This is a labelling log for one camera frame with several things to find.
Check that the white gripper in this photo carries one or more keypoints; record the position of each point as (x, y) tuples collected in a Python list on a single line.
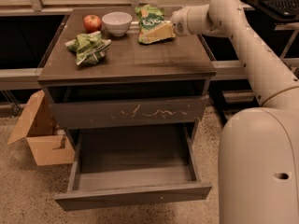
[(178, 22)]

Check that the green rice chip bag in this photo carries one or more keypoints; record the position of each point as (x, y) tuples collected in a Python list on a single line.
[(149, 17)]

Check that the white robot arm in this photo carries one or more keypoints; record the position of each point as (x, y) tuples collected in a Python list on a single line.
[(258, 163)]

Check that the grey drawer cabinet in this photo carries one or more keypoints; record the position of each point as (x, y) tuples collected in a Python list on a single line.
[(129, 71)]

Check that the crumpled green snack bag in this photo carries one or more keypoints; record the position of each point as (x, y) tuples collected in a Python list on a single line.
[(90, 49)]

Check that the grey middle drawer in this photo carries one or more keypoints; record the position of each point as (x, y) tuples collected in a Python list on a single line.
[(102, 114)]

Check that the grey open bottom drawer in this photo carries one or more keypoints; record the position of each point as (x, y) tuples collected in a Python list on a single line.
[(135, 165)]

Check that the white bowl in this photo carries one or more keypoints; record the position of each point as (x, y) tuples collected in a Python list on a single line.
[(117, 23)]

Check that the red apple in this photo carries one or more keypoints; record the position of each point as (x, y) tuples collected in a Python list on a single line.
[(92, 23)]

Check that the black side table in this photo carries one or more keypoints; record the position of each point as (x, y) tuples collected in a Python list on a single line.
[(230, 90)]

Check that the cardboard box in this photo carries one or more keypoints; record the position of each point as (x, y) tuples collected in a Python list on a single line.
[(48, 143)]

